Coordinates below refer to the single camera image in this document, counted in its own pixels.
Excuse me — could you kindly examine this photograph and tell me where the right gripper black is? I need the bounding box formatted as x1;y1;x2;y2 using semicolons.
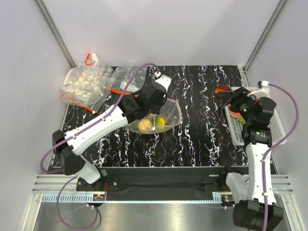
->
218;87;257;124

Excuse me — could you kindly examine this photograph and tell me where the green yellow orange fruit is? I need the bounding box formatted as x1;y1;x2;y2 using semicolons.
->
155;117;166;128

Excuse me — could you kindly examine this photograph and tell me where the clear dotted zip bag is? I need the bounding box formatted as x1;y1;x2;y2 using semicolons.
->
124;98;182;135

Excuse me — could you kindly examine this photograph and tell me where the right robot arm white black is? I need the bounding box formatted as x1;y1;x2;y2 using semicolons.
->
218;87;284;231

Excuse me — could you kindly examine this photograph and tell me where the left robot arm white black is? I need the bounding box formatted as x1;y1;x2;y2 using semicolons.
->
52;75;171;191

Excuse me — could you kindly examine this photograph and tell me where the clear zip bag orange zipper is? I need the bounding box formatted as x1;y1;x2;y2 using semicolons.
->
106;65;147;94

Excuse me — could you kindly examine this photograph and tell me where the pile of dotted zip bags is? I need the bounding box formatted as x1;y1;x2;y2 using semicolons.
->
60;64;116;114

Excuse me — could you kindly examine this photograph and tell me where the green grape bunch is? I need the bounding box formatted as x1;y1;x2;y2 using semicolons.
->
238;118;246;125

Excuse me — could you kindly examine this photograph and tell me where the watermelon slice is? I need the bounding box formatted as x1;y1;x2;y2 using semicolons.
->
228;104;243;119

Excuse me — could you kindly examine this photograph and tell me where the white plastic fruit basket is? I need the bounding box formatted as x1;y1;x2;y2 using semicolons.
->
223;86;288;146

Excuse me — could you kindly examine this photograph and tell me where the dark red fruit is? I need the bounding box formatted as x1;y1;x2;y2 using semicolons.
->
214;85;233;101

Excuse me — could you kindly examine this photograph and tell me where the black marble pattern mat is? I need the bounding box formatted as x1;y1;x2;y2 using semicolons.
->
51;65;268;167

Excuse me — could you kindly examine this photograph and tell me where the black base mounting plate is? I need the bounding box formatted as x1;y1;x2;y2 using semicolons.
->
77;166;248;192

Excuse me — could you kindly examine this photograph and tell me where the right small connector box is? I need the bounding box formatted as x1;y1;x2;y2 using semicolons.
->
221;194;235;207

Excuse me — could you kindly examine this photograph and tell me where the small connector box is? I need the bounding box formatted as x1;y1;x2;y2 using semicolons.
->
221;194;235;207
92;192;107;202

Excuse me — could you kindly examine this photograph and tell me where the left small connector box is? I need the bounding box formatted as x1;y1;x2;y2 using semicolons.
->
92;192;107;202

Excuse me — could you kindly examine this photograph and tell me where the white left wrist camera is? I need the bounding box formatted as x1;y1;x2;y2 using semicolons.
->
155;75;172;91

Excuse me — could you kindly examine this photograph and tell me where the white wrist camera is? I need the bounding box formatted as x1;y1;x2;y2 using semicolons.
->
247;80;270;100
155;75;172;91

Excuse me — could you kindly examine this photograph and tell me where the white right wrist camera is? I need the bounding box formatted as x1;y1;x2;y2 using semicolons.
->
247;80;270;100

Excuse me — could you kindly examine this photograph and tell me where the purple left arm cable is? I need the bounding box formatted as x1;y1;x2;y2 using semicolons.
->
39;62;161;228

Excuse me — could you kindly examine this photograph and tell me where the right aluminium frame post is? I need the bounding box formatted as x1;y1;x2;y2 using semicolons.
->
243;0;288;72

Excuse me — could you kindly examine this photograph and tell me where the aluminium frame post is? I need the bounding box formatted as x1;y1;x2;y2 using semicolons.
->
34;0;76;68
243;0;288;72

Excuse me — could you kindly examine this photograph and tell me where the left aluminium frame post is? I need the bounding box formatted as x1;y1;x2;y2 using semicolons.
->
34;0;76;68

